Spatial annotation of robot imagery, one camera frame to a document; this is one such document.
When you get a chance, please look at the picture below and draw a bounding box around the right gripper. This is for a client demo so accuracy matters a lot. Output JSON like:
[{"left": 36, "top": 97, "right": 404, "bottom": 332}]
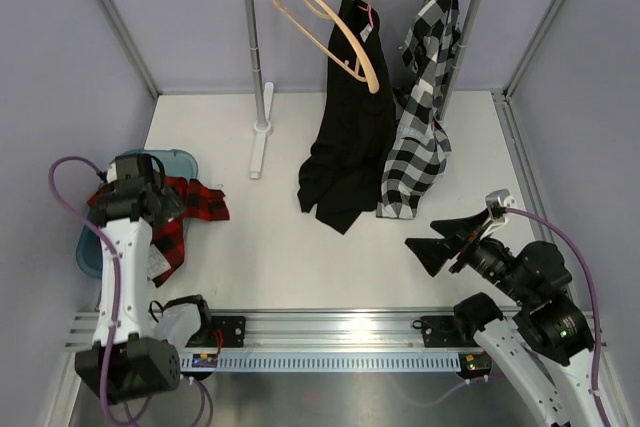
[{"left": 405, "top": 206, "right": 532, "bottom": 304}]

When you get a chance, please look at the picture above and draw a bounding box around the wooden hanger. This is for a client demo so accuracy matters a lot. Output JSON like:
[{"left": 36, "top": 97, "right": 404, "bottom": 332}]
[{"left": 263, "top": 0, "right": 381, "bottom": 95}]

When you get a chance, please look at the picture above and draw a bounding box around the red black plaid shirt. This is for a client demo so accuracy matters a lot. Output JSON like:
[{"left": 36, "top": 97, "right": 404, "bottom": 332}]
[{"left": 76, "top": 176, "right": 230, "bottom": 288}]

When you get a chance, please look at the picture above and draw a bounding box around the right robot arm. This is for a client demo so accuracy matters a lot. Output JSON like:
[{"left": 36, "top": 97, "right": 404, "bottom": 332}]
[{"left": 405, "top": 207, "right": 620, "bottom": 426}]

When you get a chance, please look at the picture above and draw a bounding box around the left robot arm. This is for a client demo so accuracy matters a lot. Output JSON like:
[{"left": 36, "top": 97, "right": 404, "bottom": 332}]
[{"left": 75, "top": 153, "right": 215, "bottom": 407}]

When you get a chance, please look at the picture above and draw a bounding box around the white black plaid shirt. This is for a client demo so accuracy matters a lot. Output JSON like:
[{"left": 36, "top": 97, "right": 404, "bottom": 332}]
[{"left": 376, "top": 0, "right": 461, "bottom": 220}]

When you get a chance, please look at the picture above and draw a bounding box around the teal plastic bin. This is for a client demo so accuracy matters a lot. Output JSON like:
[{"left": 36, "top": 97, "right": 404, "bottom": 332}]
[{"left": 76, "top": 149, "right": 199, "bottom": 280}]

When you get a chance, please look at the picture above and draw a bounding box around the white metal clothes rack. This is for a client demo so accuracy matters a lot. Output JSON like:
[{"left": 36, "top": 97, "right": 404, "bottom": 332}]
[{"left": 235, "top": 0, "right": 500, "bottom": 180}]

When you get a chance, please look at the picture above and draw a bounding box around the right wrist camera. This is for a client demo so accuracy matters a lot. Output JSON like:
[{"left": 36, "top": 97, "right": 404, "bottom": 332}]
[{"left": 485, "top": 189, "right": 517, "bottom": 225}]

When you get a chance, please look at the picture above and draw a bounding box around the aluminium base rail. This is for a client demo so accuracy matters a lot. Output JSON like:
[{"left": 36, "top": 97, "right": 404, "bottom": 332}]
[{"left": 64, "top": 309, "right": 609, "bottom": 353}]

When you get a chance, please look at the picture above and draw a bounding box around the white cable duct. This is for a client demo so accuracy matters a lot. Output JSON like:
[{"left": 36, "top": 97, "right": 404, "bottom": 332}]
[{"left": 180, "top": 352, "right": 461, "bottom": 373}]

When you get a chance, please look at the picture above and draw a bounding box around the right aluminium frame post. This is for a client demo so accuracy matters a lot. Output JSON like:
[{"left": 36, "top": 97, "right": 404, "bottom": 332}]
[{"left": 502, "top": 0, "right": 567, "bottom": 100}]

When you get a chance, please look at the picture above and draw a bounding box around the aluminium frame post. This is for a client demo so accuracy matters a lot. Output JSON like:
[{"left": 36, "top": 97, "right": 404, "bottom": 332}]
[
  {"left": 96, "top": 0, "right": 161, "bottom": 101},
  {"left": 502, "top": 0, "right": 567, "bottom": 100}
]

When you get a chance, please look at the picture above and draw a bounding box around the left aluminium frame post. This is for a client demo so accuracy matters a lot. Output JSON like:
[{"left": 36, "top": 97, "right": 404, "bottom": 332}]
[{"left": 96, "top": 0, "right": 161, "bottom": 101}]

